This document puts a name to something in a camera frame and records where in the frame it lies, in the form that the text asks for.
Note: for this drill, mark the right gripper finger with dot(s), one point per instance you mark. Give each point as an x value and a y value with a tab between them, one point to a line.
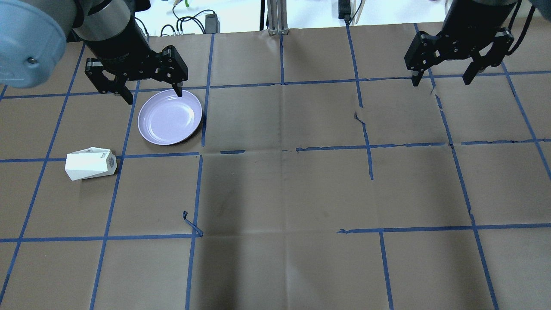
472	70
416	77

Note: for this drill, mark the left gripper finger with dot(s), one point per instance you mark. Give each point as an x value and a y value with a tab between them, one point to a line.
177	87
126	95

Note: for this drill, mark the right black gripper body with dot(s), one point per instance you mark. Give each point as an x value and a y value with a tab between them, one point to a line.
468	26

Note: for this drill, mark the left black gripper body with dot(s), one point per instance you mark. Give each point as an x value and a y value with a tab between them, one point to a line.
122	51

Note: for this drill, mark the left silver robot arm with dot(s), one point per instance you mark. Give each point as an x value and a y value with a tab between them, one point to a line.
34	37

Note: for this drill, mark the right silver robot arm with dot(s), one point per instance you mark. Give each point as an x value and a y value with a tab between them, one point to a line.
500	13

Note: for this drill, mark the lavender round plate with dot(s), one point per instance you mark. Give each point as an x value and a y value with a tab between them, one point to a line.
168	119

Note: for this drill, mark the black power adapter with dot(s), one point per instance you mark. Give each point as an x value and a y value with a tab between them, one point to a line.
212	25

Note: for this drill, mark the loose blue tape strip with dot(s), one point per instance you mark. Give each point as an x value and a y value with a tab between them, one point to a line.
197	231

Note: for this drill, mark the black plug with cable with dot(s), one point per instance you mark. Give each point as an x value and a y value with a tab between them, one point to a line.
345	11

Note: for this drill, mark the aluminium extrusion post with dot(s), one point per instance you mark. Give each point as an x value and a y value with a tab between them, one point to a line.
277	17

